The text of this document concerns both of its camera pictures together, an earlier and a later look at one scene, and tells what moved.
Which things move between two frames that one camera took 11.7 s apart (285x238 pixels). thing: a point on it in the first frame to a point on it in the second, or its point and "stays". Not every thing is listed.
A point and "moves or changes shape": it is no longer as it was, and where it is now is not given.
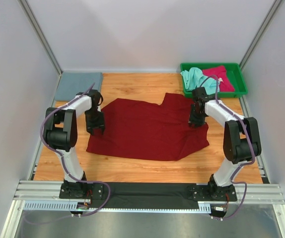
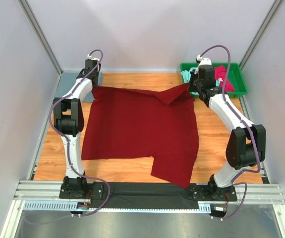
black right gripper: (192, 121) to (193, 76)
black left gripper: (99, 125) to (97, 74)
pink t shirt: (220, 72) stays
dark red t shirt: (145, 129) moves or changes shape
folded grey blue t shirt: (72, 83) stays
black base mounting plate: (147, 194) stays
